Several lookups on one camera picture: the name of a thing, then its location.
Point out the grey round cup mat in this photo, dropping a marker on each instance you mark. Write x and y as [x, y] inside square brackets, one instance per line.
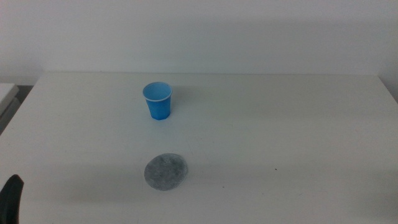
[165, 171]

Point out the blue plastic cup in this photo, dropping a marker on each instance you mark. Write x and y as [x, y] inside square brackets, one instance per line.
[158, 107]

